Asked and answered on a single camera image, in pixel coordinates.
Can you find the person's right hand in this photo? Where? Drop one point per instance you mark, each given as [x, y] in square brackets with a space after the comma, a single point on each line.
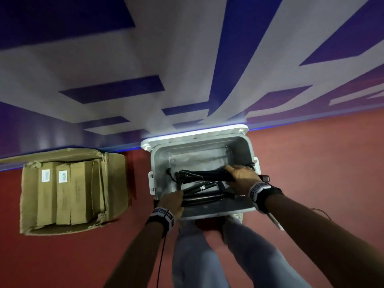
[244, 179]

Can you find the person's left hand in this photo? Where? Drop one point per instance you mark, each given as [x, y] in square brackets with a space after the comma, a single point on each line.
[172, 203]

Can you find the clear plastic storage bin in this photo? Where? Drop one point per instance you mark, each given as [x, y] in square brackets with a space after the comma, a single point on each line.
[162, 164]

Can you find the large torn cardboard box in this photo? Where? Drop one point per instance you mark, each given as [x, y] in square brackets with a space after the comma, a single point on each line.
[117, 182]

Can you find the person's right forearm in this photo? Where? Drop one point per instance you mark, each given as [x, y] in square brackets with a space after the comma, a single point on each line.
[324, 236]

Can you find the person's left forearm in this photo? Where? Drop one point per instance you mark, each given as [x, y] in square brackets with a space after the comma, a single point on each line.
[135, 257]

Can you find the person's right shoe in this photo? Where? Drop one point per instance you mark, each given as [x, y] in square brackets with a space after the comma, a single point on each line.
[237, 218]

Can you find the person's grey trousers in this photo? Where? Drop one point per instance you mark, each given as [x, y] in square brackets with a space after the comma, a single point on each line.
[261, 257]

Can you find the black wristband with marker tiles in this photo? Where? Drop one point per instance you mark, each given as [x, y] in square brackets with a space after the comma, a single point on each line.
[162, 217]
[264, 191]

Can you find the blue printed barrier board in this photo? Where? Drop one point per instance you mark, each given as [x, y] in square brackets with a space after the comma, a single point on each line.
[90, 56]

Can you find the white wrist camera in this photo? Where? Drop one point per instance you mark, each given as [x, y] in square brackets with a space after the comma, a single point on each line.
[276, 221]

